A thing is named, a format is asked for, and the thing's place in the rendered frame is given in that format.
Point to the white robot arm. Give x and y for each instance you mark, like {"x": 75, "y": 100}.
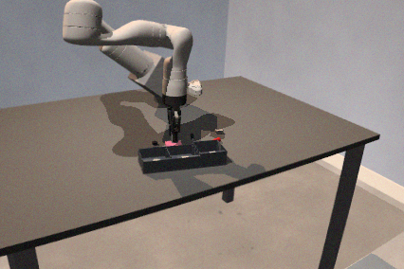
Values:
{"x": 82, "y": 26}

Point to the dark grey rack of three bins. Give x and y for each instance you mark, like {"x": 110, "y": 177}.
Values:
{"x": 199, "y": 154}

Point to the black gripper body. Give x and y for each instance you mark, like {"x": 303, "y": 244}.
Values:
{"x": 175, "y": 102}

